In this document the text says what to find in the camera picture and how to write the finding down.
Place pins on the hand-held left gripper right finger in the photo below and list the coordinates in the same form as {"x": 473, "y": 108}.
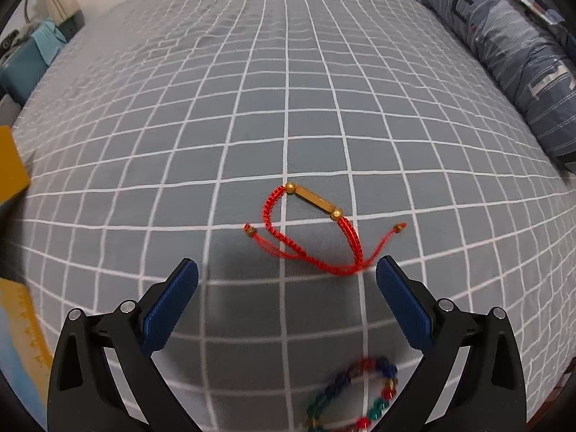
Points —
{"x": 405, "y": 307}

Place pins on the teal suitcase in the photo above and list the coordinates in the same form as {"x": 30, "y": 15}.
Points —
{"x": 22, "y": 74}

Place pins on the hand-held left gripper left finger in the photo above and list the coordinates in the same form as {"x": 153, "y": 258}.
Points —
{"x": 171, "y": 307}

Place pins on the bed with grey checked sheet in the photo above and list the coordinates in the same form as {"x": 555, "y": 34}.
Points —
{"x": 288, "y": 99}

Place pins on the white cardboard box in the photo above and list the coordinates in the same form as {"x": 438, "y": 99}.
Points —
{"x": 11, "y": 166}

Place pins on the blue-grey printed quilt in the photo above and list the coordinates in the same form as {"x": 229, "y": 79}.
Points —
{"x": 508, "y": 54}

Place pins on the light blue cloth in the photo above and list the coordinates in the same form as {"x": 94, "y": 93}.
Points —
{"x": 49, "y": 38}

